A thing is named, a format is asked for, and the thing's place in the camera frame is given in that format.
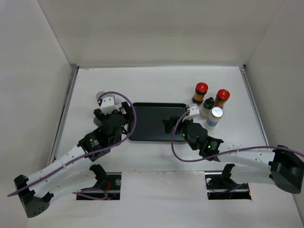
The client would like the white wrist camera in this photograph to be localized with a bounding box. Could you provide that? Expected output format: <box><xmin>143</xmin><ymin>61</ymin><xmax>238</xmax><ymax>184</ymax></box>
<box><xmin>184</xmin><ymin>104</ymin><xmax>200</xmax><ymax>120</ymax></box>
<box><xmin>100</xmin><ymin>94</ymin><xmax>118</xmax><ymax>114</ymax></box>

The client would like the clear-top pepper grinder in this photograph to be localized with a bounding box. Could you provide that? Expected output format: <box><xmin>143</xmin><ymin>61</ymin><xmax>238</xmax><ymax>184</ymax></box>
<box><xmin>93</xmin><ymin>116</ymin><xmax>102</xmax><ymax>127</ymax></box>

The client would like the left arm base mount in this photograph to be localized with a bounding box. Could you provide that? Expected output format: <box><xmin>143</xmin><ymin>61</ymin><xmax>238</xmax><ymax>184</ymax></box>
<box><xmin>76</xmin><ymin>164</ymin><xmax>122</xmax><ymax>200</ymax></box>

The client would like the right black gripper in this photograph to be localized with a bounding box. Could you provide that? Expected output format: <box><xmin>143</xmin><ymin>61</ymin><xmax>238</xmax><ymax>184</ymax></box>
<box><xmin>163</xmin><ymin>114</ymin><xmax>198</xmax><ymax>151</ymax></box>

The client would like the black-cap white bottle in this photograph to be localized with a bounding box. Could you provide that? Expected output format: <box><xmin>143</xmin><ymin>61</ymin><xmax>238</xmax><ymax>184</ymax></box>
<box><xmin>200</xmin><ymin>97</ymin><xmax>215</xmax><ymax>118</ymax></box>

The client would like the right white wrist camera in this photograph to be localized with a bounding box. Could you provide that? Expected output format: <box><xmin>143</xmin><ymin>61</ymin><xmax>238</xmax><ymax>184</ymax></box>
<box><xmin>184</xmin><ymin>104</ymin><xmax>200</xmax><ymax>120</ymax></box>

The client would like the silver-cap white bottle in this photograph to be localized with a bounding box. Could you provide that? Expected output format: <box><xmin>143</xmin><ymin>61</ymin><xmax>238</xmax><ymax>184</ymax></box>
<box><xmin>96</xmin><ymin>91</ymin><xmax>108</xmax><ymax>102</ymax></box>

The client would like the white-lid dark sauce jar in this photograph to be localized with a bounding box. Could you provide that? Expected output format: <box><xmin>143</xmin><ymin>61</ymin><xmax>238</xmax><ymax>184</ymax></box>
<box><xmin>113</xmin><ymin>99</ymin><xmax>128</xmax><ymax>114</ymax></box>

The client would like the silver-cap blue-label bottle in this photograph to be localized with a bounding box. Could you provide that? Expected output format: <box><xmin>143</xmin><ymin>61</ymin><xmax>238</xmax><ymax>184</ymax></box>
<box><xmin>205</xmin><ymin>107</ymin><xmax>223</xmax><ymax>129</ymax></box>

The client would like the black rectangular tray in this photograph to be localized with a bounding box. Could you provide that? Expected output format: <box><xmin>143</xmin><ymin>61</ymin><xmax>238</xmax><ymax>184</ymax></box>
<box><xmin>129</xmin><ymin>102</ymin><xmax>186</xmax><ymax>142</ymax></box>

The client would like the red-cap brown sauce jar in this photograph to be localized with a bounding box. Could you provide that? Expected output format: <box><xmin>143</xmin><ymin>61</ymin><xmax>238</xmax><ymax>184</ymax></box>
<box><xmin>192</xmin><ymin>82</ymin><xmax>209</xmax><ymax>104</ymax></box>

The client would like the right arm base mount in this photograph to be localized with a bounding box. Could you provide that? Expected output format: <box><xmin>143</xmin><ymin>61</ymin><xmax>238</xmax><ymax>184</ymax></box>
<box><xmin>205</xmin><ymin>164</ymin><xmax>251</xmax><ymax>200</ymax></box>

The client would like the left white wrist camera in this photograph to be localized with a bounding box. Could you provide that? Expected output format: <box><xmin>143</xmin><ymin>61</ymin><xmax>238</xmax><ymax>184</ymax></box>
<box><xmin>100</xmin><ymin>94</ymin><xmax>118</xmax><ymax>114</ymax></box>

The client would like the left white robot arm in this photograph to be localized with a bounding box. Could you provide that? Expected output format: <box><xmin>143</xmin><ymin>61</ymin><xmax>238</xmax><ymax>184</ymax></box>
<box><xmin>10</xmin><ymin>102</ymin><xmax>137</xmax><ymax>218</ymax></box>

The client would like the red-cap orange spice jar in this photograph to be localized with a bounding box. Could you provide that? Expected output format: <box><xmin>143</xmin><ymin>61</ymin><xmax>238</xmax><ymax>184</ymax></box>
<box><xmin>215</xmin><ymin>89</ymin><xmax>230</xmax><ymax>108</ymax></box>

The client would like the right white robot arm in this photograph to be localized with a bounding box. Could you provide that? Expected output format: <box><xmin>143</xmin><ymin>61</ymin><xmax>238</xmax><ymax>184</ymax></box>
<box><xmin>163</xmin><ymin>115</ymin><xmax>304</xmax><ymax>194</ymax></box>

